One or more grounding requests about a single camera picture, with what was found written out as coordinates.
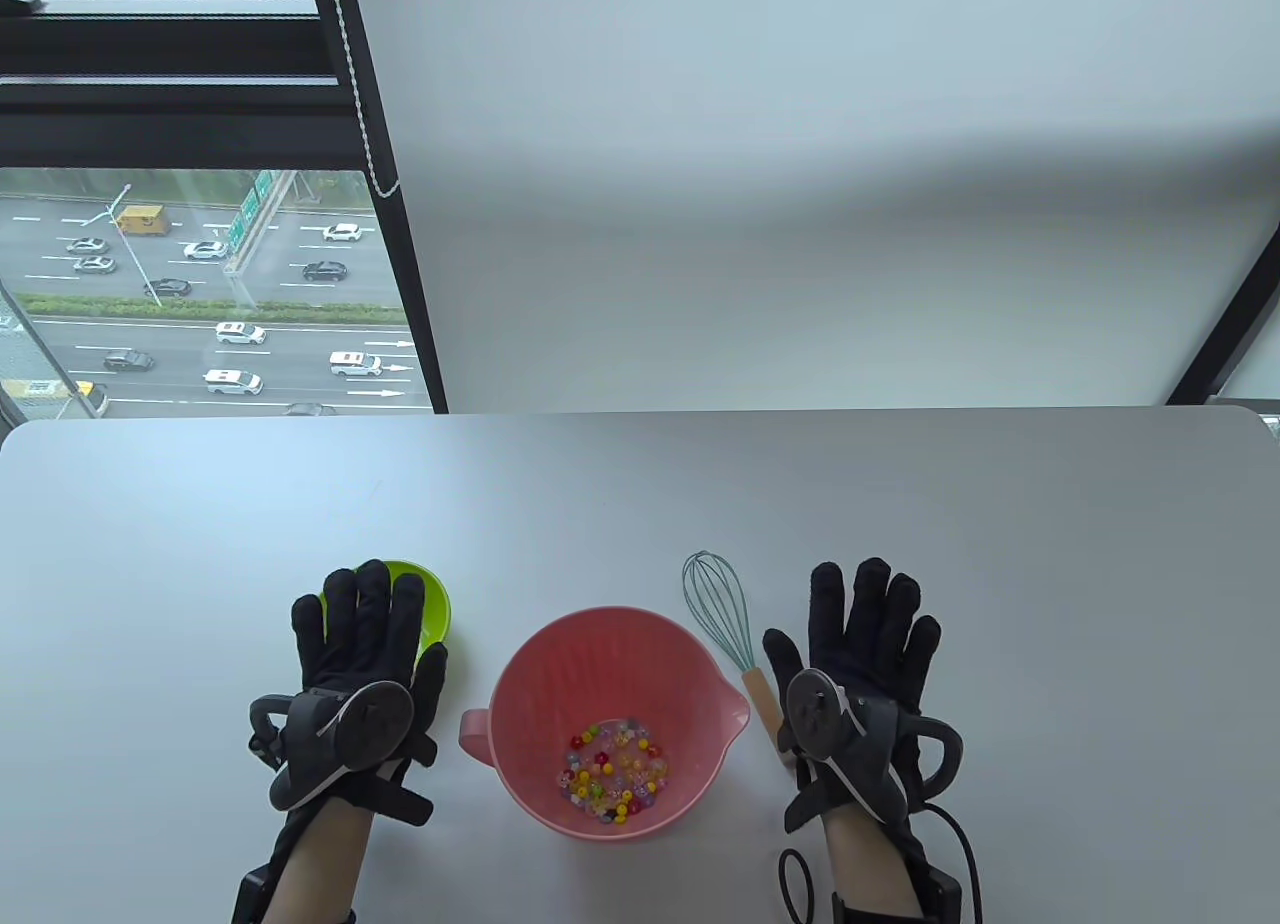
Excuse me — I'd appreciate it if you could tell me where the person's right hand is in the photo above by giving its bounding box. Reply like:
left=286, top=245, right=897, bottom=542
left=763, top=559, right=943, bottom=835

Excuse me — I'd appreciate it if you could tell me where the person's left hand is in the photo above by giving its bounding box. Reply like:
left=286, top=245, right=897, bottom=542
left=291, top=561, right=449, bottom=755

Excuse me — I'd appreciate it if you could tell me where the green plastic bowl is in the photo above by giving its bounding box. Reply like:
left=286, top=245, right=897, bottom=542
left=320, top=561, right=453, bottom=660

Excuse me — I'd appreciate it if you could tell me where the wire whisk with wooden handle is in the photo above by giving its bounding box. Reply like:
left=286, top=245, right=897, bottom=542
left=683, top=551, right=788, bottom=750

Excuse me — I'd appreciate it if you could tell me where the pink salad bowl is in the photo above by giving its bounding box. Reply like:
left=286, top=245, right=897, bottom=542
left=460, top=607, right=751, bottom=842

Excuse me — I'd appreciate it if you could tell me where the pile of colourful plastic decorations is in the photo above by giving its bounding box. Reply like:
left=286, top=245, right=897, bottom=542
left=560, top=721, right=669, bottom=825

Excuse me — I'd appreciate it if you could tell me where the person's right forearm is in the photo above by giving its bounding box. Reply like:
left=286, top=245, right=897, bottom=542
left=822, top=802, right=926, bottom=924

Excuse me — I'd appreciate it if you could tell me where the person's left forearm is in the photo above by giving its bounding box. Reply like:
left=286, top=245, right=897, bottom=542
left=265, top=802, right=373, bottom=924

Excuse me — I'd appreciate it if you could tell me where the black and white right controller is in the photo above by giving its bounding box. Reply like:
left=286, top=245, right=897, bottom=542
left=785, top=667, right=966, bottom=823

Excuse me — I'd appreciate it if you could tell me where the black and white controller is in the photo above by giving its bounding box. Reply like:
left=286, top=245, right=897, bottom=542
left=248, top=681, right=439, bottom=812
left=785, top=667, right=966, bottom=823

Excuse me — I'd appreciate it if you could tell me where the black and white left controller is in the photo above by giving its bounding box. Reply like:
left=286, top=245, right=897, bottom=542
left=248, top=681, right=439, bottom=812

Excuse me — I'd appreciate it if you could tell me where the white roller blind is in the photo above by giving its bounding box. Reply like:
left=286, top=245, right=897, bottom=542
left=352, top=0, right=1280, bottom=413

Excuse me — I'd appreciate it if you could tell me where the black clamp bracket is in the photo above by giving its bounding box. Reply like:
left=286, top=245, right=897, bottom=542
left=350, top=774, right=435, bottom=827

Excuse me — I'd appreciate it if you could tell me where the black cable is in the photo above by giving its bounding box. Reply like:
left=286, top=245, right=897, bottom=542
left=778, top=804, right=983, bottom=924

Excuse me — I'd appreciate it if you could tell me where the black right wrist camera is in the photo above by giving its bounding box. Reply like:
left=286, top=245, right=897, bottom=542
left=830, top=864, right=971, bottom=924

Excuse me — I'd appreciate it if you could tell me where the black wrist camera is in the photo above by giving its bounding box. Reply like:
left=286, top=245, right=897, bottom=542
left=232, top=864, right=356, bottom=924
left=830, top=864, right=971, bottom=924

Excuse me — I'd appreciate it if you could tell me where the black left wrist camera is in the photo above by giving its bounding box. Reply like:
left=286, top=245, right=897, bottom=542
left=232, top=864, right=356, bottom=924

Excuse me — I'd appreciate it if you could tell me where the black window frame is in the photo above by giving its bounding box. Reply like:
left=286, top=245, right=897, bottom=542
left=1165, top=254, right=1280, bottom=405
left=0, top=0, right=453, bottom=415

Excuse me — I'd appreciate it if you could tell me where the white bead chain cord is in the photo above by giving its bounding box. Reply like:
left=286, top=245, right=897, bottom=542
left=325, top=0, right=406, bottom=201

